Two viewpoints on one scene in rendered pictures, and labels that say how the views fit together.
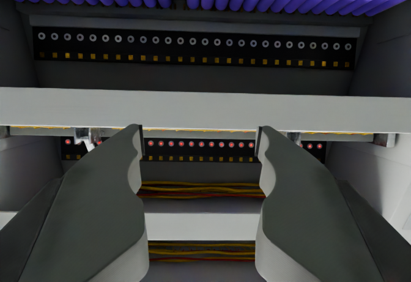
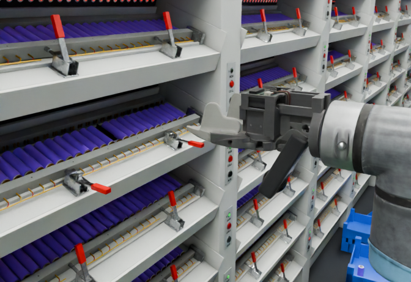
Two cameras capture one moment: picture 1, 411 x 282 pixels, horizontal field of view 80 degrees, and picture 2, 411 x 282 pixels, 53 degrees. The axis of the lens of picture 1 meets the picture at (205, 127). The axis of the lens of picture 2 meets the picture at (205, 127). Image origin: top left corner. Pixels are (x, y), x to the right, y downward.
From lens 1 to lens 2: 0.65 m
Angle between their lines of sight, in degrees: 72
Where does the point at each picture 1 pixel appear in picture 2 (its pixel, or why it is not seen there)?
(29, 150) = (179, 2)
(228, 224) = not seen: outside the picture
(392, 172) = not seen: outside the picture
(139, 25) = (109, 102)
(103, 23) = (127, 97)
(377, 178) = not seen: outside the picture
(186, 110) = (134, 79)
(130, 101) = (156, 78)
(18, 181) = not seen: outside the picture
